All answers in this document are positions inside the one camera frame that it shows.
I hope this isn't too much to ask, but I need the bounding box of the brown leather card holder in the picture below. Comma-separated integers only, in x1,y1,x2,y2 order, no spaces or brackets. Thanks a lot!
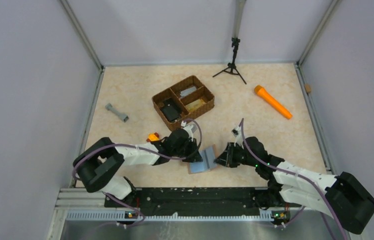
188,144,217,175

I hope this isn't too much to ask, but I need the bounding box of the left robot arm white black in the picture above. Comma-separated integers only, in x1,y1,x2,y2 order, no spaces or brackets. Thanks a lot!
72,128,203,200

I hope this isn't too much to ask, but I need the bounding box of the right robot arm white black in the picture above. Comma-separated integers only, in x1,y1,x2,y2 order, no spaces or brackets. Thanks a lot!
214,136,374,235

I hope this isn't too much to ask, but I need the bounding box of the gold card in basket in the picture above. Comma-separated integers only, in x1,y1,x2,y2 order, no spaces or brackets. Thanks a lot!
185,98,206,113

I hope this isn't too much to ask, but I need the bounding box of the silver card in basket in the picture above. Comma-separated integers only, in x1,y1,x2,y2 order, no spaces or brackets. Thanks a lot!
179,85,197,99

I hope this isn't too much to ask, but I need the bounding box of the yellow red toy car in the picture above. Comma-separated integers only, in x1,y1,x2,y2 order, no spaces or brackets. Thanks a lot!
146,132,160,142

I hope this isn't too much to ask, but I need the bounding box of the black object in basket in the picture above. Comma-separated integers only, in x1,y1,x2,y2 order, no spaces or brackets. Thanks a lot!
160,98,182,123

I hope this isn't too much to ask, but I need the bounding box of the brown wicker divided basket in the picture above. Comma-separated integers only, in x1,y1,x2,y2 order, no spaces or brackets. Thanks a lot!
151,75,215,131

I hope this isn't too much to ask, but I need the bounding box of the grey plastic connector piece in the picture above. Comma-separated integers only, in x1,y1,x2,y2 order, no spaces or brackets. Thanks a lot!
105,103,129,123

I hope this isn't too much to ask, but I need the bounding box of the orange flashlight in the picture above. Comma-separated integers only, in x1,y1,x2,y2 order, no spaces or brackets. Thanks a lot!
254,85,293,120

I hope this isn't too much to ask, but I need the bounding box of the black mini tripod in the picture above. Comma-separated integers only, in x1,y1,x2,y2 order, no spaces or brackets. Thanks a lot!
212,37,247,85

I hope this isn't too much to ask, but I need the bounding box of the small tan block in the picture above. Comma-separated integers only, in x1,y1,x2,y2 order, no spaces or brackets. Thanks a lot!
303,83,312,94

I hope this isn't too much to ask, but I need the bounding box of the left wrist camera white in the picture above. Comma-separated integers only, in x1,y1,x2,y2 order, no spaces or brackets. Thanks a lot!
180,121,198,139

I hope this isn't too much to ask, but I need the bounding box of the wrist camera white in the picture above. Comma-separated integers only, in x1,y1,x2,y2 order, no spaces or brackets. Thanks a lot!
231,125,244,147
180,121,198,139

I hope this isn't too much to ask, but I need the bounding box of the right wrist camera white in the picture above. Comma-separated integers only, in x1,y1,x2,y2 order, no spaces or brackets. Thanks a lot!
231,125,244,147

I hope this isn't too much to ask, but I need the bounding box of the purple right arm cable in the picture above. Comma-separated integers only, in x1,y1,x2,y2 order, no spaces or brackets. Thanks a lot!
238,117,345,240

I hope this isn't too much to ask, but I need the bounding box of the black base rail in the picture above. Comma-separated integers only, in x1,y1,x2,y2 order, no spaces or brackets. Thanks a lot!
104,187,302,220

